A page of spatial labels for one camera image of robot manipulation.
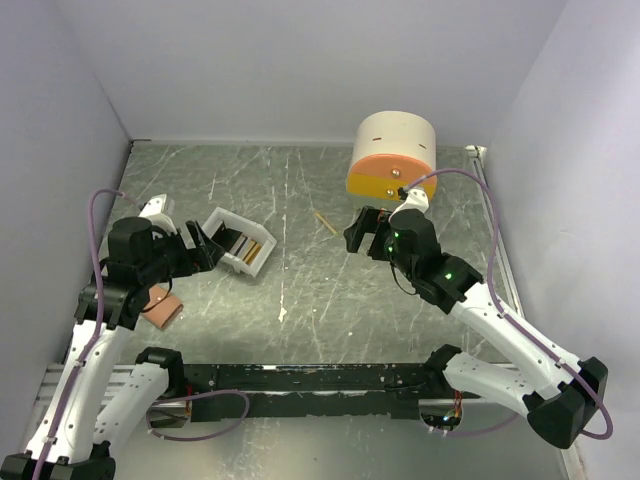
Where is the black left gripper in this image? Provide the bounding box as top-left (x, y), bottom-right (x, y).
top-left (138, 218), bottom-right (225, 286)

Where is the white card storage box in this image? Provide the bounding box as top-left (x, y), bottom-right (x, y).
top-left (202, 207), bottom-right (277, 278)

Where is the pink leather card holder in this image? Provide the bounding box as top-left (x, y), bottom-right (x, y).
top-left (141, 285), bottom-right (183, 330)

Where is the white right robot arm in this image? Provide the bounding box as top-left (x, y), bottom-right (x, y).
top-left (344, 207), bottom-right (608, 449)

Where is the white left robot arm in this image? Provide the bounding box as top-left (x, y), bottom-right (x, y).
top-left (1, 216), bottom-right (225, 479)

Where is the gold card stack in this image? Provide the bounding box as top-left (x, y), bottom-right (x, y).
top-left (243, 241), bottom-right (262, 265)

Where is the small wooden stick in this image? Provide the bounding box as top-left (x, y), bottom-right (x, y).
top-left (314, 211), bottom-right (338, 235)

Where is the round white drawer cabinet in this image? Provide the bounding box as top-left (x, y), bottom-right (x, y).
top-left (346, 111), bottom-right (436, 210)

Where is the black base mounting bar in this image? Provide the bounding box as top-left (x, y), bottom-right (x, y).
top-left (185, 363), bottom-right (455, 422)

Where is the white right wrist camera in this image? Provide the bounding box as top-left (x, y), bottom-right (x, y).
top-left (393, 187), bottom-right (429, 215)

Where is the aluminium right side rail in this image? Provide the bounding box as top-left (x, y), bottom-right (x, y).
top-left (464, 145), bottom-right (523, 315)

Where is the aluminium rail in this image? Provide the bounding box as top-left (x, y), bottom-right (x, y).
top-left (464, 145), bottom-right (523, 315)
top-left (34, 363), bottom-right (146, 406)

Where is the aluminium front rail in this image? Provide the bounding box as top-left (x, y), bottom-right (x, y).
top-left (34, 363), bottom-right (146, 406)

